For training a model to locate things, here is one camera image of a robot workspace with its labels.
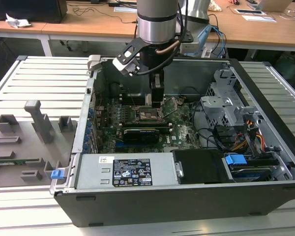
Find grey parts rack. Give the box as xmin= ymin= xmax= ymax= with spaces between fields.
xmin=0 ymin=99 xmax=79 ymax=189

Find green RAM stick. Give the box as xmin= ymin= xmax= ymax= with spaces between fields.
xmin=0 ymin=158 xmax=41 ymax=166

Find black PC case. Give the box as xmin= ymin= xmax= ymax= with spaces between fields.
xmin=50 ymin=54 xmax=295 ymax=228

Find crumpled white paper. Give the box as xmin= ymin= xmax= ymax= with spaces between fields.
xmin=5 ymin=12 xmax=32 ymax=28

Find white patterned pouch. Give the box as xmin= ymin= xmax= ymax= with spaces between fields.
xmin=209 ymin=0 xmax=222 ymax=12

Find metal socket cover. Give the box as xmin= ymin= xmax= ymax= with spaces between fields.
xmin=161 ymin=96 xmax=184 ymax=117

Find grey power supply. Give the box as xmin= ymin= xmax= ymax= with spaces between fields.
xmin=75 ymin=152 xmax=180 ymax=190

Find white framed tablet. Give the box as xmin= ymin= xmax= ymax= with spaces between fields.
xmin=235 ymin=8 xmax=265 ymax=15

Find black computer box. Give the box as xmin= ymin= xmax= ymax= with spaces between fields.
xmin=0 ymin=0 xmax=68 ymax=24

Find blue expansion slot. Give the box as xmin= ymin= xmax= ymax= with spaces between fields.
xmin=115 ymin=144 xmax=163 ymax=152

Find hard disk in blue carrier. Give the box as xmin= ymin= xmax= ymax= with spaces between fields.
xmin=223 ymin=152 xmax=273 ymax=182

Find silver laptop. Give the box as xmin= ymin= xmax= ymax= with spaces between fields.
xmin=257 ymin=0 xmax=293 ymax=13

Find green motherboard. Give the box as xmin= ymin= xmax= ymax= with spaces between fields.
xmin=94 ymin=94 xmax=205 ymax=153

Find blue cable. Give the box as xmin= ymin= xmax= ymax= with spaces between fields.
xmin=212 ymin=24 xmax=228 ymax=59

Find wire locking lever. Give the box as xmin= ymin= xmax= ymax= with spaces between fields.
xmin=127 ymin=89 xmax=136 ymax=109

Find white paper sheet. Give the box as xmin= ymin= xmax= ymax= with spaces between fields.
xmin=242 ymin=14 xmax=277 ymax=23

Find wooden desk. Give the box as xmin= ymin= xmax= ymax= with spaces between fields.
xmin=43 ymin=0 xmax=295 ymax=54
xmin=0 ymin=1 xmax=67 ymax=57

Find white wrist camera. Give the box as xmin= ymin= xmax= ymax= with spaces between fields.
xmin=112 ymin=36 xmax=148 ymax=77

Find metal drive cage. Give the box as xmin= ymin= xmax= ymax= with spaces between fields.
xmin=200 ymin=68 xmax=264 ymax=128

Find blue case latch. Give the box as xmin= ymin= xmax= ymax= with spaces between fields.
xmin=50 ymin=169 xmax=64 ymax=180

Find black graphics card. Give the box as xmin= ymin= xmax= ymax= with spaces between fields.
xmin=122 ymin=127 xmax=161 ymax=146

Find yellow red power wires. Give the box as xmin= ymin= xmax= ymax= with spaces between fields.
xmin=232 ymin=119 xmax=266 ymax=152

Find black plastic shroud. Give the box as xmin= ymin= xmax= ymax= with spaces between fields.
xmin=173 ymin=148 xmax=234 ymax=185

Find white flat strip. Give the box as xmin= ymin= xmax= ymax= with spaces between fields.
xmin=114 ymin=6 xmax=138 ymax=13

